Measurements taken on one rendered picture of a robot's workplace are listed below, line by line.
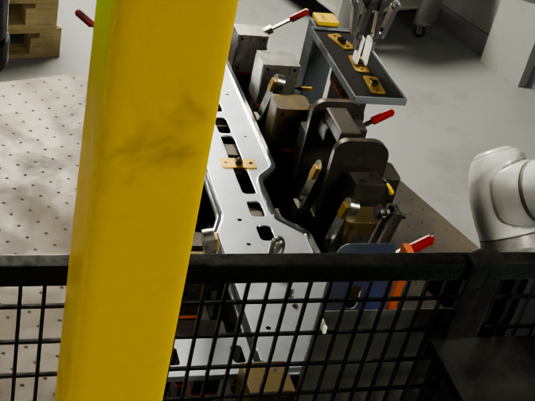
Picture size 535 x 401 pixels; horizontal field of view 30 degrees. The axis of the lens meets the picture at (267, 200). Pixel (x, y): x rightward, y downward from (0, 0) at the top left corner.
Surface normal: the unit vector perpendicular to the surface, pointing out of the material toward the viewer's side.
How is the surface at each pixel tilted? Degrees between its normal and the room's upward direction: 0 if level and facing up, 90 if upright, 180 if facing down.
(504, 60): 90
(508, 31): 90
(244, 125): 0
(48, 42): 90
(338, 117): 0
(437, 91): 0
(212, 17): 90
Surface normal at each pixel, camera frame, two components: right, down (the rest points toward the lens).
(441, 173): 0.19, -0.81
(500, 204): -0.67, 0.16
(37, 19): 0.40, 0.58
